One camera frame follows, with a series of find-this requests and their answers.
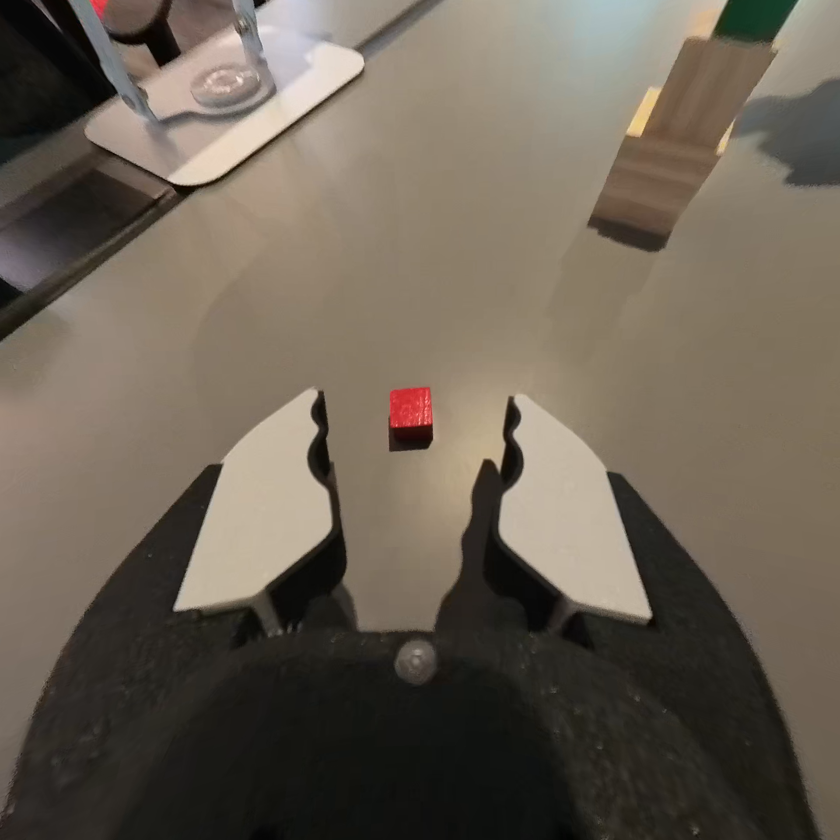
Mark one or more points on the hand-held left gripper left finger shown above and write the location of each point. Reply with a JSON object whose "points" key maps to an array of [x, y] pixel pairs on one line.
{"points": [[262, 512]]}

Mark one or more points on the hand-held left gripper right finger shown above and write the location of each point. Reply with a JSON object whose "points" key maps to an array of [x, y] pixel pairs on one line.
{"points": [[564, 512]]}

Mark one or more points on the red wooden cube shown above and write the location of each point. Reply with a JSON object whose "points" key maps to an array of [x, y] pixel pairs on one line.
{"points": [[410, 410]]}

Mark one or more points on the large plain wooden cube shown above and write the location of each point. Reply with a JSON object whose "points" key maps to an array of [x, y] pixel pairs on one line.
{"points": [[656, 184]]}

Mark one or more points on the medium plain wooden cube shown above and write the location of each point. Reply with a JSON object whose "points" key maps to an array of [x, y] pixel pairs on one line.
{"points": [[709, 92]]}

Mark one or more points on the green wooden cube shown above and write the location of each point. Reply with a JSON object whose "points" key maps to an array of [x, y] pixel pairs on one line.
{"points": [[754, 19]]}

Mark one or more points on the clear glass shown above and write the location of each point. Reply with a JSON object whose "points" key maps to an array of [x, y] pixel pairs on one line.
{"points": [[229, 85]]}

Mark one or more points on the white rounded base plate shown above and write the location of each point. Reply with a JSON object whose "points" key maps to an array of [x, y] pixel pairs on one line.
{"points": [[302, 79]]}

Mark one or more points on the black stand post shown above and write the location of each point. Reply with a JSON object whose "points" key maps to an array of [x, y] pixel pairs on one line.
{"points": [[161, 43]]}

